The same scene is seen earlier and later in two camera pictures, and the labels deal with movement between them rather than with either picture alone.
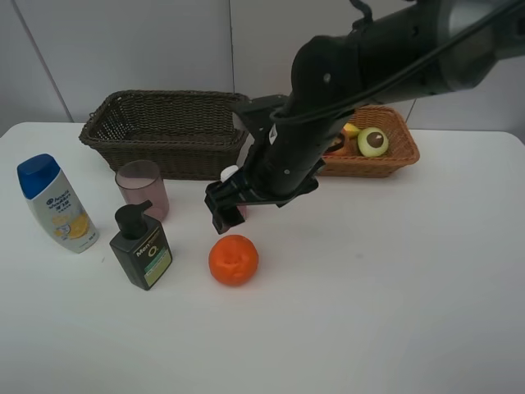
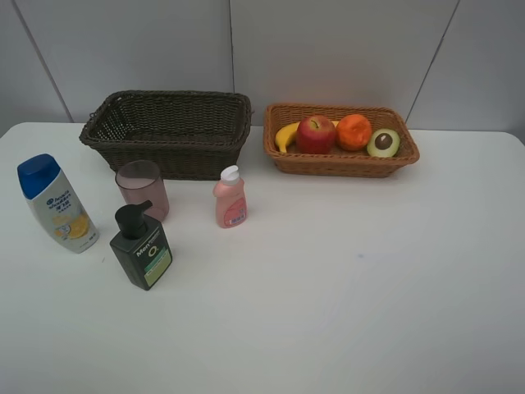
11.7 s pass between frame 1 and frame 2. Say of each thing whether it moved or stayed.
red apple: moved
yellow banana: moved
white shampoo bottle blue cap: stayed
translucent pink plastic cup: stayed
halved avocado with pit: moved
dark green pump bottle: stayed
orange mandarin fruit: moved
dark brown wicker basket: stayed
